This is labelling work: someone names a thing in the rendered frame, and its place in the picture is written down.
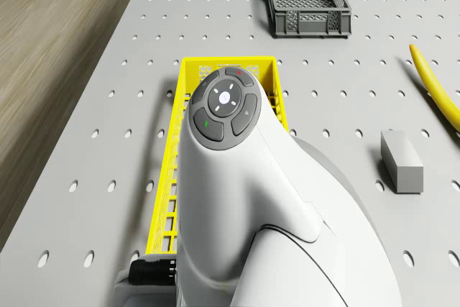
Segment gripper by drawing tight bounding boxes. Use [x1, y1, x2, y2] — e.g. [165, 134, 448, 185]
[114, 254, 180, 307]

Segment yellow basket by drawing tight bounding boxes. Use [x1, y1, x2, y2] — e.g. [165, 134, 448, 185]
[145, 55, 290, 256]

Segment grey cube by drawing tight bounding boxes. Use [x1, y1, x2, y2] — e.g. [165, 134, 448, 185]
[379, 129, 424, 194]

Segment dark grey basket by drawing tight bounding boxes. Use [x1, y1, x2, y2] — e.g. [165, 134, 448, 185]
[259, 0, 352, 39]

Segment banana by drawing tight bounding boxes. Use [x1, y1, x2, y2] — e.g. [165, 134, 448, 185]
[409, 44, 460, 134]

